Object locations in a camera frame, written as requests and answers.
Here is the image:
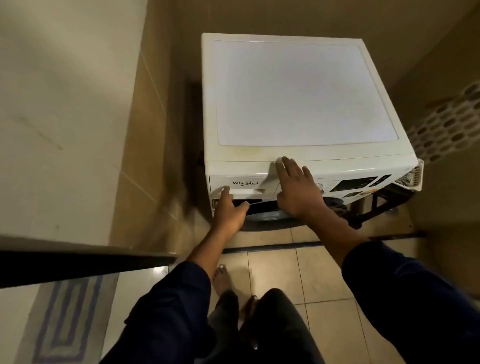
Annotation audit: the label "person's left hand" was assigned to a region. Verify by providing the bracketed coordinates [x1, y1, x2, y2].
[211, 186, 250, 239]

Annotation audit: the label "person's right hand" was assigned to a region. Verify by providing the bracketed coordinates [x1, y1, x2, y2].
[274, 156, 327, 220]

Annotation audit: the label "white detergent drawer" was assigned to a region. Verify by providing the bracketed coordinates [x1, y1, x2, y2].
[208, 174, 281, 202]

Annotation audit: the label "white washing machine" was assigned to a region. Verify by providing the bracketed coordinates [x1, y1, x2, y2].
[200, 32, 425, 232]

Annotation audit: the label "person's left forearm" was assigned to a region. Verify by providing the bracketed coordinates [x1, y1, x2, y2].
[101, 224, 233, 364]

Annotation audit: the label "person's right forearm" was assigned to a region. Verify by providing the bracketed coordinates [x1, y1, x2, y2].
[299, 209, 480, 364]

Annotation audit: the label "person's left foot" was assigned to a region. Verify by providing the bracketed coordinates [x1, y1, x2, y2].
[211, 264, 233, 297]

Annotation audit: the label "person's dark trousers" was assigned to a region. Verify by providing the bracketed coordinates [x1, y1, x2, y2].
[194, 288, 327, 364]

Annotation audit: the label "dark floor threshold strip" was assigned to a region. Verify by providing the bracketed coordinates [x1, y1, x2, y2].
[223, 232, 427, 255]

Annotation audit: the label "dark plastic stool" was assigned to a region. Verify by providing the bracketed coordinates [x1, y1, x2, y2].
[337, 183, 413, 230]

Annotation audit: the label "white perforated plastic basket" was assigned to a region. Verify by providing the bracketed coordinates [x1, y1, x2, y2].
[394, 159, 425, 192]

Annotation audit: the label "dark-edged door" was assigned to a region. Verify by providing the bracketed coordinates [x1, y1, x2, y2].
[0, 234, 178, 290]

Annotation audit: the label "blue patterned floor mat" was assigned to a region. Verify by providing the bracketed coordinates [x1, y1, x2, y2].
[14, 275, 121, 364]

